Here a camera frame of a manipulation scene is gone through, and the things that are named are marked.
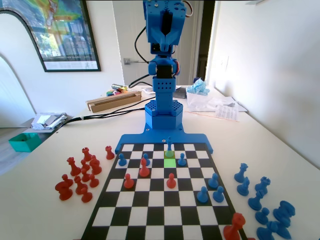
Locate blue chess king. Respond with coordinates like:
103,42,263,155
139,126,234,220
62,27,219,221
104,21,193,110
165,136,175,158

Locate red chess rook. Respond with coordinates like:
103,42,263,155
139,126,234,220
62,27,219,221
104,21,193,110
81,147,93,162
105,145,116,160

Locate red chess bishop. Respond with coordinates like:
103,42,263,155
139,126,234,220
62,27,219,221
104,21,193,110
138,157,151,178
89,154,103,175

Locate blue chess queen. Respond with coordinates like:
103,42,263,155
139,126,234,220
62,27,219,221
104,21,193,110
233,162,249,183

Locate black and white chessboard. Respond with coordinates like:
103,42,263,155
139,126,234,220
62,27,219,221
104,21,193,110
81,142,249,240

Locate blue chess bishop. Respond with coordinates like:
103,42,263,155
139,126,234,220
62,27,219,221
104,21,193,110
247,189,265,211
256,221,280,240

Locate large red piece front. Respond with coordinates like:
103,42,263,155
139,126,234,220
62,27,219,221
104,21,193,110
223,212,246,240

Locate large blue chess rook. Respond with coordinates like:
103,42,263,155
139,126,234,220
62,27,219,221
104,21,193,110
272,200,297,228

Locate white door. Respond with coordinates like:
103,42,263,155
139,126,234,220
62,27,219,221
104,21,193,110
111,0,204,87

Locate blue white patterned bag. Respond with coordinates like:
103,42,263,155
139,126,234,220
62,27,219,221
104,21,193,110
186,77,211,97

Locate dark grey notebook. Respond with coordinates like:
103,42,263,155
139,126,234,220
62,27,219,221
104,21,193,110
173,86,189,100

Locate coloured blocks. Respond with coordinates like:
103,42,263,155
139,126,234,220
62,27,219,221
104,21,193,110
106,88,130,98

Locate long cardboard box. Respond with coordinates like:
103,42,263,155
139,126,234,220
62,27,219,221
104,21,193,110
85,90,143,114

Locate white paper stack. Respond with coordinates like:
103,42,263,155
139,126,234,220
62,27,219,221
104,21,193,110
209,95,249,113

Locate framed map poster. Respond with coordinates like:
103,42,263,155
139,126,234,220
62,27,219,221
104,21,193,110
0,0,102,73

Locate printed paper sheet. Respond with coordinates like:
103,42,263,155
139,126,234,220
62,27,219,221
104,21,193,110
214,103,241,123

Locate grey paper pile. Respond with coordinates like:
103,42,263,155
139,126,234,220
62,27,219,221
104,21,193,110
31,112,68,130

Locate white arched panel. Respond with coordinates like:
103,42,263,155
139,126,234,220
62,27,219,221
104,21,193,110
0,8,47,129

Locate green plastic bin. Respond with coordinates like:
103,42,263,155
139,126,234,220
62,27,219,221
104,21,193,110
8,132,42,153

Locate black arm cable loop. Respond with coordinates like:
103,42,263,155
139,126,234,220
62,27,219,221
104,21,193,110
134,24,151,63

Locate red white servo wire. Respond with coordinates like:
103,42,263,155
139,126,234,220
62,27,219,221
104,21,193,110
185,0,195,19

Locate black power cable bundle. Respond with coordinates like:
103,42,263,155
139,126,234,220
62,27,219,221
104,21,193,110
56,96,153,129

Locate blue base plate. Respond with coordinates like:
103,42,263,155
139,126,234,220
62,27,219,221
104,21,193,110
114,124,215,155

